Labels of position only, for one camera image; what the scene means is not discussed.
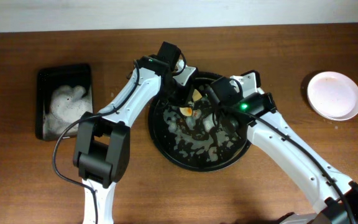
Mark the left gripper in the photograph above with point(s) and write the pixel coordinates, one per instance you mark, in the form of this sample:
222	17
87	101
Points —
179	94

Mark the yellow sponge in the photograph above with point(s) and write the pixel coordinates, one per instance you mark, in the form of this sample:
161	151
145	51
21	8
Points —
188	109

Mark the pinkish white plate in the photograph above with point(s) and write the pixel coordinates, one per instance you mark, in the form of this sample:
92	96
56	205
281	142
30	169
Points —
332	93

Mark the light blue-grey plate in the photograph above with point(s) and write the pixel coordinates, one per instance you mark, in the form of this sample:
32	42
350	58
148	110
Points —
345	117

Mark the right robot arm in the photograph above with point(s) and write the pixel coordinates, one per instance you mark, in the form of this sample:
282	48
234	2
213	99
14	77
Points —
241	107

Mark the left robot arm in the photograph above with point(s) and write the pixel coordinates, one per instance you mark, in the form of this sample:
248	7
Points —
102	146

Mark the round black tray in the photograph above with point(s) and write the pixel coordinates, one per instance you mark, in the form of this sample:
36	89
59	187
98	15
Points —
193	142

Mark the black rectangular tray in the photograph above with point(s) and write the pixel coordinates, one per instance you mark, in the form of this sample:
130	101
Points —
64	94

